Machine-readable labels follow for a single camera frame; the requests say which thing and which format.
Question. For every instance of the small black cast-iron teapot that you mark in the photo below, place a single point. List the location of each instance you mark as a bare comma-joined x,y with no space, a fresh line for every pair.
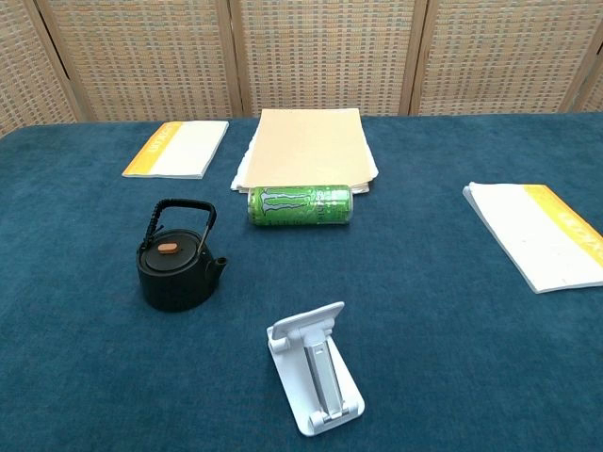
174,282

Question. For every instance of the green energy drink can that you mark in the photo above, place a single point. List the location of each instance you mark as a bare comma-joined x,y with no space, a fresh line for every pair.
301,207

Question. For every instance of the beige paper stack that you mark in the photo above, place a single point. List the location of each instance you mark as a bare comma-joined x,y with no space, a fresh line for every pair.
308,146

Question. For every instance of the yellow and white booklet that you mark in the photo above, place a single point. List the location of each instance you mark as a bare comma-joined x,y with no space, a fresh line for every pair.
186,150
527,235

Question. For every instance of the white folding phone stand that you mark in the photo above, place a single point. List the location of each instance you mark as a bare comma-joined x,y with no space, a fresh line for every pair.
325,376

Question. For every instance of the woven folding screen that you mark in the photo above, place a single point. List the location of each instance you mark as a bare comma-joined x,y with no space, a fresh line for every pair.
141,56

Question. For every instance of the blue felt table cover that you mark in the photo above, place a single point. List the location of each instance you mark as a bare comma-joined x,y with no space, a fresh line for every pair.
94,376

